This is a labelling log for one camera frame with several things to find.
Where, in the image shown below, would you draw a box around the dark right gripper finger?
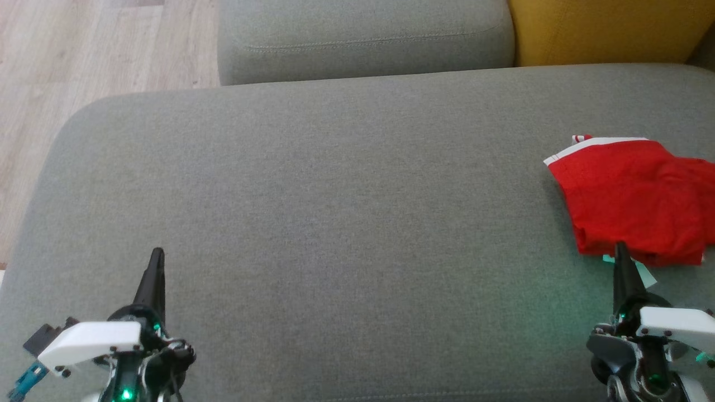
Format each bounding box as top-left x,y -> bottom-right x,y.
612,241 -> 650,314

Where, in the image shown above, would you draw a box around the red jersey with white sleeves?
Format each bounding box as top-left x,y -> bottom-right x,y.
571,133 -> 706,289

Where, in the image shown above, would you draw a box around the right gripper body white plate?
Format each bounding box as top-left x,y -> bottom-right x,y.
586,293 -> 715,381

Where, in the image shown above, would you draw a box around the red shorts with white stripe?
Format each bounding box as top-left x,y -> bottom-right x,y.
542,136 -> 715,259

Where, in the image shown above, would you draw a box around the teal plug camera cable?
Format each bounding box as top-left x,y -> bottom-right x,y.
7,360 -> 50,402

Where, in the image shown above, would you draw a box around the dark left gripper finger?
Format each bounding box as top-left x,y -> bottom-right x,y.
132,247 -> 167,324

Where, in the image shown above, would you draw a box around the grey sofa back cushion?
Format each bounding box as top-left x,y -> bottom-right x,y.
216,0 -> 516,87

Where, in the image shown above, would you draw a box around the yellow sofa cushion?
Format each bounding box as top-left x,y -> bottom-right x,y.
507,0 -> 711,68

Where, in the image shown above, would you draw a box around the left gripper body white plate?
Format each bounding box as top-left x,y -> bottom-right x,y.
37,304 -> 194,393

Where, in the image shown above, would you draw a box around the large grey sofa seat cushion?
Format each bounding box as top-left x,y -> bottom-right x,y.
0,63 -> 715,402

